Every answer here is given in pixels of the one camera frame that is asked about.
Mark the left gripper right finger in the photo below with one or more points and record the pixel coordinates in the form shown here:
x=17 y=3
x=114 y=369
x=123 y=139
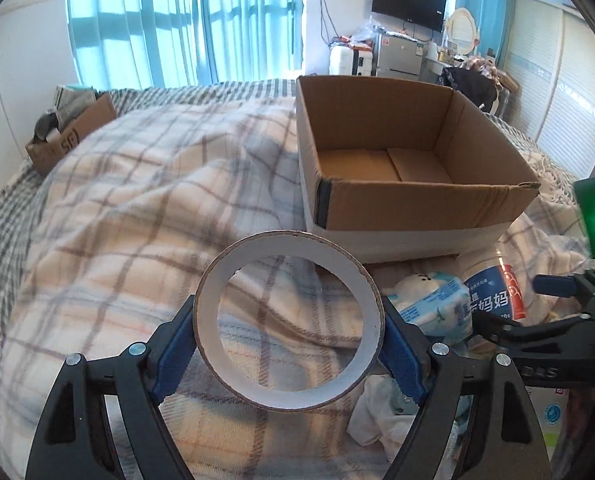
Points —
x=502 y=440

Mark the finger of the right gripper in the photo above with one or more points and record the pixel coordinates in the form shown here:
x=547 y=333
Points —
x=556 y=286
x=570 y=332

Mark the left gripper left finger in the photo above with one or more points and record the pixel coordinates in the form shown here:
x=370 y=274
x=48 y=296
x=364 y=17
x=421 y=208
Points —
x=74 y=440

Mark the clear floss pick jar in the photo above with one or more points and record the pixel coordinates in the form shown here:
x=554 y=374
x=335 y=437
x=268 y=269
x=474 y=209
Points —
x=492 y=283

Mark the white lace cloth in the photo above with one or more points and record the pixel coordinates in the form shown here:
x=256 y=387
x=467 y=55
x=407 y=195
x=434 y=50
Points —
x=382 y=414

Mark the white tape roll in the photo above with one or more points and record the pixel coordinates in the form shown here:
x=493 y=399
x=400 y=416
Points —
x=284 y=320

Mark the amoxicillin medicine box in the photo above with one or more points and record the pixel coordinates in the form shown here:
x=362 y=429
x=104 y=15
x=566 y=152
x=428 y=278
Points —
x=550 y=405

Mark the blue white tissue pack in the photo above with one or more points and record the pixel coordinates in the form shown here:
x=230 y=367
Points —
x=437 y=302

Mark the white sliding wardrobe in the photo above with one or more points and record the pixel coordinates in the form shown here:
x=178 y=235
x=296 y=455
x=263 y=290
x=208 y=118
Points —
x=551 y=55

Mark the open cardboard box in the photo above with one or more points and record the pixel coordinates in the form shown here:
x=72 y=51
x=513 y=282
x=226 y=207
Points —
x=394 y=170

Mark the black clothes on chair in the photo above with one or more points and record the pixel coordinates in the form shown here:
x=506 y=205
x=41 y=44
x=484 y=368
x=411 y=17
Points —
x=480 y=90

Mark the grey checked bed sheet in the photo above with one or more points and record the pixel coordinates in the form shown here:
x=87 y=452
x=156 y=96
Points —
x=7 y=239

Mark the oval white mirror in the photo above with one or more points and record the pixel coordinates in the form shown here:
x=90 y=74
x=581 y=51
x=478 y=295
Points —
x=462 y=32

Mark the silver mini fridge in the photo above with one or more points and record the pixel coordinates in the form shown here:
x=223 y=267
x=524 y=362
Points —
x=397 y=57

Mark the white suitcase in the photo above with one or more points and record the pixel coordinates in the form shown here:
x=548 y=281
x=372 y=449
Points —
x=347 y=61

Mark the small cardboard box with items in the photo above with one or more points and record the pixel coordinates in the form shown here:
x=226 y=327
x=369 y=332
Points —
x=76 y=112

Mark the black wall television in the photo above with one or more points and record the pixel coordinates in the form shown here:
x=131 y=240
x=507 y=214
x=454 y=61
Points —
x=426 y=13

